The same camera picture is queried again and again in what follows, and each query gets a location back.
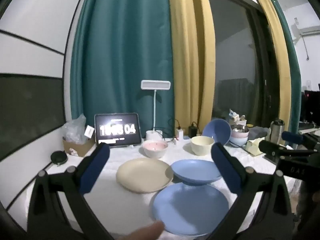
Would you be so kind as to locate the dark glass window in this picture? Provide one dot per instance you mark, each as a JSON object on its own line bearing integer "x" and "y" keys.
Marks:
{"x": 235, "y": 55}

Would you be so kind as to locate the brown cardboard box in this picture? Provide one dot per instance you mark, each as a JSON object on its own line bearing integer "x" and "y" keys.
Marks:
{"x": 78, "y": 150}

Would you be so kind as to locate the white desk lamp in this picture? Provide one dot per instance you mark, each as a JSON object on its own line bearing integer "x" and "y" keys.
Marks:
{"x": 155, "y": 85}

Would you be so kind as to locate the white air conditioner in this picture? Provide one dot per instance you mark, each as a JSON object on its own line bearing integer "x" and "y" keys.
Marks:
{"x": 310, "y": 30}

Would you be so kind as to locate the dark monitor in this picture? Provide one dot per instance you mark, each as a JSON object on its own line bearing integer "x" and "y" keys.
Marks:
{"x": 311, "y": 105}

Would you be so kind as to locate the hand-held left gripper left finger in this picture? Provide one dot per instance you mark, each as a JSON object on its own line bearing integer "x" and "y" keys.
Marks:
{"x": 95, "y": 170}

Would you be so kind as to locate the yellow tissue pack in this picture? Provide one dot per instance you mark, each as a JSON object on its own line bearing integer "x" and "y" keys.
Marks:
{"x": 255, "y": 147}

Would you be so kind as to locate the pink steel-lined bowl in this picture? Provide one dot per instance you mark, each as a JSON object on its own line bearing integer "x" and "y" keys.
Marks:
{"x": 239, "y": 129}

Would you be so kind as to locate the pink and white bowl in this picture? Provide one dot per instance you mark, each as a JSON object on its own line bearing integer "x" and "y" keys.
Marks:
{"x": 155, "y": 150}

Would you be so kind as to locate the light blue bowl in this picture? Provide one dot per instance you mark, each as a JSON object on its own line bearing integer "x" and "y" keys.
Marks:
{"x": 237, "y": 141}

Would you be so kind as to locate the white charger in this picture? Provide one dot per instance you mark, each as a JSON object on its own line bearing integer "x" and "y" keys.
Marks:
{"x": 180, "y": 133}

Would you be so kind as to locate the black tablet showing clock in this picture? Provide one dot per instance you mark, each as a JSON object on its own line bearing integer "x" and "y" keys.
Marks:
{"x": 117, "y": 130}

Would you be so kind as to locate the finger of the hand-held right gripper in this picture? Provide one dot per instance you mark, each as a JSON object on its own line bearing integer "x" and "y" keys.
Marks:
{"x": 272, "y": 148}
{"x": 291, "y": 137}

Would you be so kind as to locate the large blue bowl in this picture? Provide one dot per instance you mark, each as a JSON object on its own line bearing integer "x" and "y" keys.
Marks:
{"x": 216, "y": 128}

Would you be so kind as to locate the cream bowl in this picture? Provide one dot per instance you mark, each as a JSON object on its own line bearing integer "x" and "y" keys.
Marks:
{"x": 202, "y": 146}

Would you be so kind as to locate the steel thermos flask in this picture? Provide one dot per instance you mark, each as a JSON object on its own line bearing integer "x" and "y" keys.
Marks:
{"x": 275, "y": 131}

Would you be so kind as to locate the white textured tablecloth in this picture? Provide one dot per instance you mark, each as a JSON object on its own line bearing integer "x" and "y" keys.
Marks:
{"x": 135, "y": 205}

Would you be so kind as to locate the teal curtain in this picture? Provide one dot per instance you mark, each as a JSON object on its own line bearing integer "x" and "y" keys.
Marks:
{"x": 292, "y": 67}
{"x": 120, "y": 42}

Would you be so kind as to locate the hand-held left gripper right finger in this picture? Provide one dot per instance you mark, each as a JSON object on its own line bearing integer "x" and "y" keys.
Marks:
{"x": 225, "y": 170}

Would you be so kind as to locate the black charger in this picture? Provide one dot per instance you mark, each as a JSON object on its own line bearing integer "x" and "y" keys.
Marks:
{"x": 193, "y": 131}

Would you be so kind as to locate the yellow curtain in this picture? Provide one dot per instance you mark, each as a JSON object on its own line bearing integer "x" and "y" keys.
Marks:
{"x": 275, "y": 55}
{"x": 190, "y": 55}

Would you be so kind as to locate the white basket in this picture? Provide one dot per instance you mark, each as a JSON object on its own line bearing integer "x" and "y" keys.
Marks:
{"x": 241, "y": 121}

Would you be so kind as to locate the black round device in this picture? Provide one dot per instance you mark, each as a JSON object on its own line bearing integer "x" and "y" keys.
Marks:
{"x": 58, "y": 157}

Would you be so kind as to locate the clear plastic bag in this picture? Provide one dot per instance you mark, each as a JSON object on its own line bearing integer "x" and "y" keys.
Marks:
{"x": 73, "y": 130}

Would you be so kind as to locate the grey cloth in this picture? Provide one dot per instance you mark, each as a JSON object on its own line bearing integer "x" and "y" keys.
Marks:
{"x": 258, "y": 132}

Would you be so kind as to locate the blue plate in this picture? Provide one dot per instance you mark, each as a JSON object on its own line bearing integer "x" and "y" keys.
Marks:
{"x": 190, "y": 210}
{"x": 195, "y": 171}

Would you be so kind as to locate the small white box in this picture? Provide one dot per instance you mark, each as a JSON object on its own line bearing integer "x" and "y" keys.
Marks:
{"x": 89, "y": 131}

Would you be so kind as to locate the beige plate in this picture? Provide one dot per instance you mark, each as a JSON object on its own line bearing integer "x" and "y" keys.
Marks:
{"x": 143, "y": 175}

